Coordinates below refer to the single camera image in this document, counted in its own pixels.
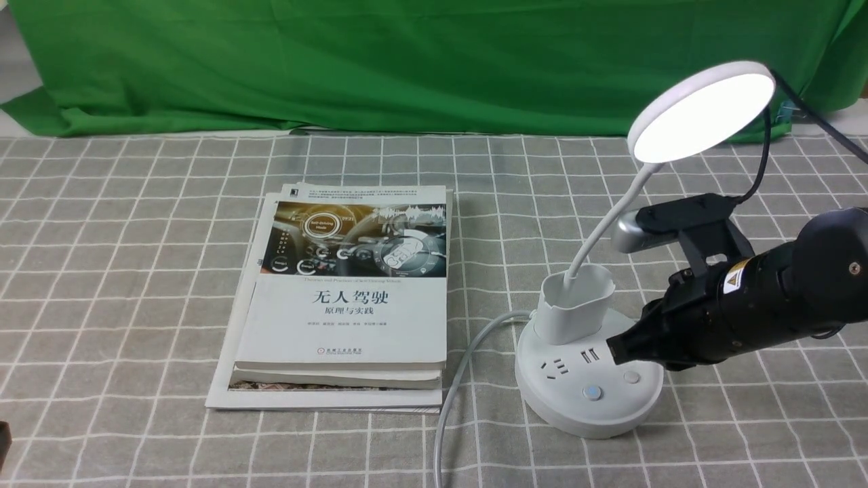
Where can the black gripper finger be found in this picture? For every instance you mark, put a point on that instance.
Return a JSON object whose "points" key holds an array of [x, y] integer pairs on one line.
{"points": [[646, 340]]}

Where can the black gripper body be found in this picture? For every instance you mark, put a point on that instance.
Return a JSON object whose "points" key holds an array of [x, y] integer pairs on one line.
{"points": [[732, 310]]}

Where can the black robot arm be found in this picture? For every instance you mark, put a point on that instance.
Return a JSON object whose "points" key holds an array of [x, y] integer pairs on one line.
{"points": [[811, 286]]}

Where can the white desk lamp with base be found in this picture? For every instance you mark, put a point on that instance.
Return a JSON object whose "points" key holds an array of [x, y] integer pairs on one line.
{"points": [[564, 368]]}

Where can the blue binder clip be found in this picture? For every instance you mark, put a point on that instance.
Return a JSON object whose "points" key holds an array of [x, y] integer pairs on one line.
{"points": [[786, 113]]}

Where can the white self-driving textbook top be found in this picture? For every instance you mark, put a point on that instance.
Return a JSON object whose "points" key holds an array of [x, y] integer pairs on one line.
{"points": [[352, 298]]}

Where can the middle book in stack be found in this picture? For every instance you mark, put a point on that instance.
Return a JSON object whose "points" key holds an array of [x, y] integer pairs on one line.
{"points": [[325, 378]]}

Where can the large white bottom book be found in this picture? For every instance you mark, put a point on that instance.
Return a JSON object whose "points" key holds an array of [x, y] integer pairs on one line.
{"points": [[224, 379]]}

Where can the green backdrop cloth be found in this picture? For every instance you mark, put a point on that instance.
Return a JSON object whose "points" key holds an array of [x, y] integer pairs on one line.
{"points": [[553, 68]]}

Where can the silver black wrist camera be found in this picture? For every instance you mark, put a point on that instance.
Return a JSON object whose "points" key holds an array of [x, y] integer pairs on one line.
{"points": [[701, 226]]}

